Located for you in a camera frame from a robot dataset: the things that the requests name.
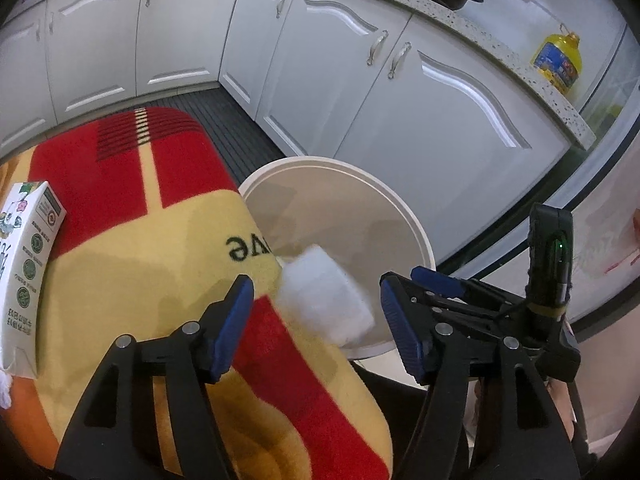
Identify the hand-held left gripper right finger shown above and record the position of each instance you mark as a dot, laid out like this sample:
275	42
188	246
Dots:
400	330

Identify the colourful printed blanket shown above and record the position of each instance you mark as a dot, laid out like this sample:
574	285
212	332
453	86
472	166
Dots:
125	220

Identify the yellow cooking oil bottle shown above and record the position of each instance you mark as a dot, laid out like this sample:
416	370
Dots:
560	62

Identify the cream plastic bin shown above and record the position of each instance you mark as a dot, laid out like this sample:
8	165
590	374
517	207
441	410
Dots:
340	220

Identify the white milk carton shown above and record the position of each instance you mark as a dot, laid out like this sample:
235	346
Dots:
30	270

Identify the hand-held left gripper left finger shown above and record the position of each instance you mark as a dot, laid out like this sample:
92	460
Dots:
230	325

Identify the white sponge block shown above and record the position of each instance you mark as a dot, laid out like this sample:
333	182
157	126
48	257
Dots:
325	300

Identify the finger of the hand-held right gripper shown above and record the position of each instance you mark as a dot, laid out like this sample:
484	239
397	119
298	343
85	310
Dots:
475	317
440	281

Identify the white tissue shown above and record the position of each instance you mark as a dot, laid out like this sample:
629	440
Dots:
4	390

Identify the row of white cabinet doors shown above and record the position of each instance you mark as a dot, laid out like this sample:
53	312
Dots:
175	25

